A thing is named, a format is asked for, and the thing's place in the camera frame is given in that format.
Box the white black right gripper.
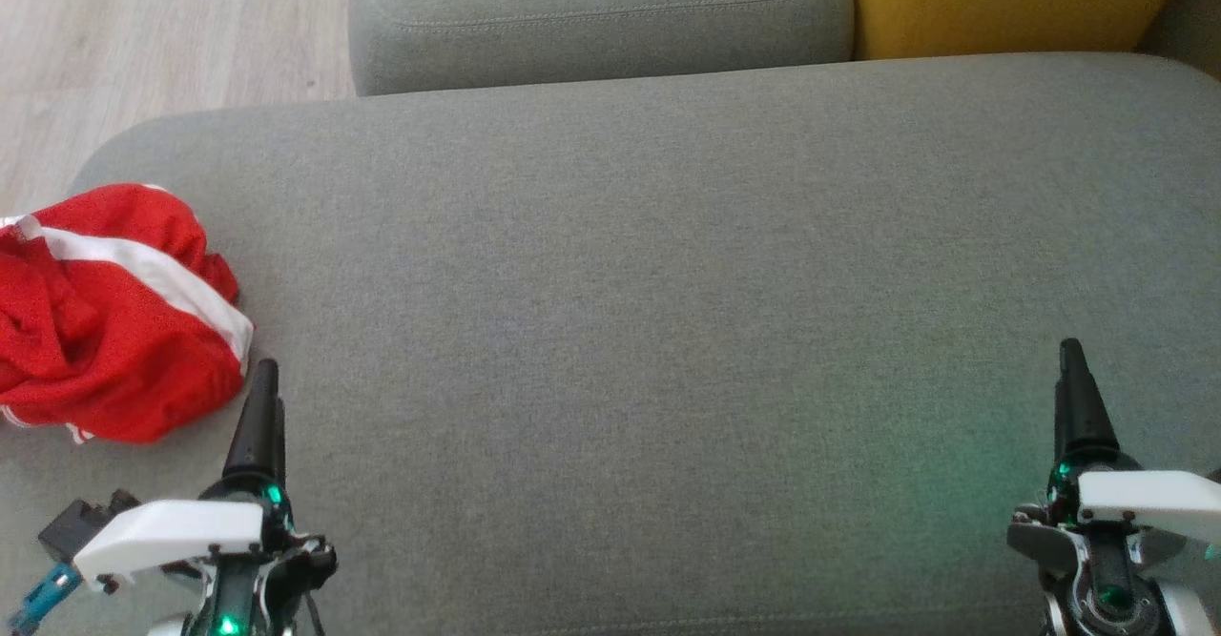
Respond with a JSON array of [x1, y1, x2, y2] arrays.
[[1006, 337, 1221, 636]]

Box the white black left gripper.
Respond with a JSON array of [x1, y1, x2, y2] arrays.
[[72, 359, 340, 636]]

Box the red shorts with white stripe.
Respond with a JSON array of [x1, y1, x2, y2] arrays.
[[0, 183, 255, 446]]

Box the grey sofa backrest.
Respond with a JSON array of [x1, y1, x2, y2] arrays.
[[1138, 0, 1221, 81]]

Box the grey sofa back cushion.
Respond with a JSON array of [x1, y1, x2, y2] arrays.
[[348, 0, 855, 96]]

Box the black left cable teal plug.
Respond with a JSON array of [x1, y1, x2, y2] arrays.
[[5, 560, 85, 635]]

